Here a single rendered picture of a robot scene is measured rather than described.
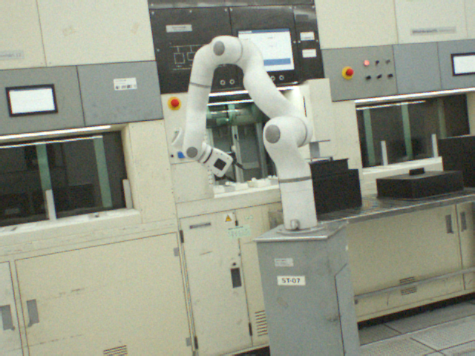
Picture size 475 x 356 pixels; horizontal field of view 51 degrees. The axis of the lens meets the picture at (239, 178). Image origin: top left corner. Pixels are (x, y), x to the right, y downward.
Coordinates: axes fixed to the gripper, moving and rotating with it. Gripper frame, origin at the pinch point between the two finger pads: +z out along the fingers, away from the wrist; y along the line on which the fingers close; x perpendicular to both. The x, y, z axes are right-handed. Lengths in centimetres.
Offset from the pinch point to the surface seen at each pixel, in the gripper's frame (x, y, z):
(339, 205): -12.0, 13.0, 45.2
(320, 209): -15.1, 7.4, 36.6
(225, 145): 120, -6, 23
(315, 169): -6.8, 20.5, 27.6
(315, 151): 5.9, 26.9, 28.9
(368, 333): 8, -40, 118
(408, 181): -14, 39, 65
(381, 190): 4, 29, 69
